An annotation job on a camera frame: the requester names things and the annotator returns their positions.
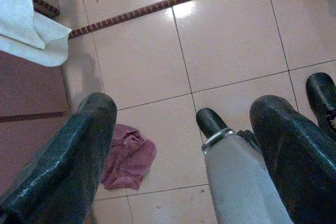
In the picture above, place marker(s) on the white cloth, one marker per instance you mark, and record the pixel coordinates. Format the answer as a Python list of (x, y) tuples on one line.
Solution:
[(18, 11)]

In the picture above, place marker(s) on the pink crumpled cloth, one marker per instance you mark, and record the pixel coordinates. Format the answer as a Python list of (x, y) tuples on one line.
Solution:
[(128, 155)]

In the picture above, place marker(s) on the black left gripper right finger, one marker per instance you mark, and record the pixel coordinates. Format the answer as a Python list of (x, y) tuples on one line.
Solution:
[(302, 169)]

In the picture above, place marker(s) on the robot left leg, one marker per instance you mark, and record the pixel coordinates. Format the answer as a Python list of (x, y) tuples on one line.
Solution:
[(236, 182)]

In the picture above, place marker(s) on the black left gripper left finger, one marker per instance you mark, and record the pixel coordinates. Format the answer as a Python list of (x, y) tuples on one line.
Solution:
[(60, 169)]

